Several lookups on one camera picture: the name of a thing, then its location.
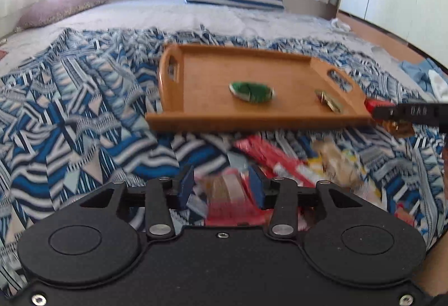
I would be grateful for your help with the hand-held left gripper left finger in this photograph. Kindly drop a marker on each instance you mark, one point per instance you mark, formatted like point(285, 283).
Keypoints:
point(185, 187)

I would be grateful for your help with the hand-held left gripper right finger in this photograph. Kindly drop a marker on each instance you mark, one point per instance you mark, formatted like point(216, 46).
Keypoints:
point(257, 187)

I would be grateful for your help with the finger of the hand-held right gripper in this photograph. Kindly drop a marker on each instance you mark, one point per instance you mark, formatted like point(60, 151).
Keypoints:
point(413, 111)

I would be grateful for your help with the small red snack packet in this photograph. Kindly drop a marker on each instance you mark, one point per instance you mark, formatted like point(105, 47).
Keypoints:
point(397, 127)

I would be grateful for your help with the red white bordered snack packet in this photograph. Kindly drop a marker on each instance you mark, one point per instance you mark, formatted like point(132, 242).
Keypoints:
point(227, 201)

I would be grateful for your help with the long red snack packet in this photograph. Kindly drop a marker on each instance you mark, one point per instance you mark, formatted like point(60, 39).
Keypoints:
point(294, 173)
point(266, 152)

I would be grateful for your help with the red peanut snack packet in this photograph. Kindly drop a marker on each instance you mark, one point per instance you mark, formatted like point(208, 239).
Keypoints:
point(337, 166)

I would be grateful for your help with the gold snack packet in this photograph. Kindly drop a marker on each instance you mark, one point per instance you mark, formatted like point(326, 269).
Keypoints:
point(329, 101)

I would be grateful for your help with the green snack packet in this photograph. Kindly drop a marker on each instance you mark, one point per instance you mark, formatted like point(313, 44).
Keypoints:
point(252, 91)

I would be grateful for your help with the light blue cloth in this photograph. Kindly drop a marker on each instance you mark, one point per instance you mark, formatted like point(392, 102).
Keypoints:
point(420, 74)

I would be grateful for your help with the blue white patterned blanket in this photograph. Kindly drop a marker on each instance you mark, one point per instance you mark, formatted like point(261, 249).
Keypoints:
point(87, 117)

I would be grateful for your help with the person's leg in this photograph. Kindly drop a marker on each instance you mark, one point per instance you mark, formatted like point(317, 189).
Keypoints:
point(435, 267)

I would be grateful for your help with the grey bed sheet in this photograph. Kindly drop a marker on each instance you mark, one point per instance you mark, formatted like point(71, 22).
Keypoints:
point(157, 13)

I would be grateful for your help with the purple pillow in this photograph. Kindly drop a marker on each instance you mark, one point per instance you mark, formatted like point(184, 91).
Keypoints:
point(59, 8)

